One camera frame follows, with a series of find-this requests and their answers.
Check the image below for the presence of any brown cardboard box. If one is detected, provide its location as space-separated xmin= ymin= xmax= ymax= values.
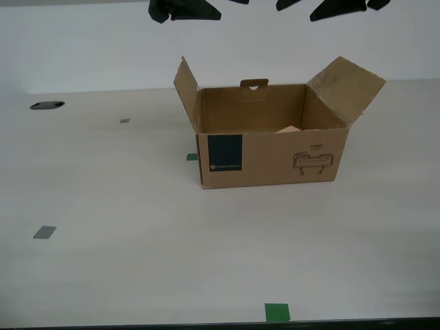
xmin=173 ymin=56 xmax=387 ymax=190

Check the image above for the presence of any black table cable grommet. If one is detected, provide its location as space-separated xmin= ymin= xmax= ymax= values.
xmin=29 ymin=100 xmax=65 ymax=111

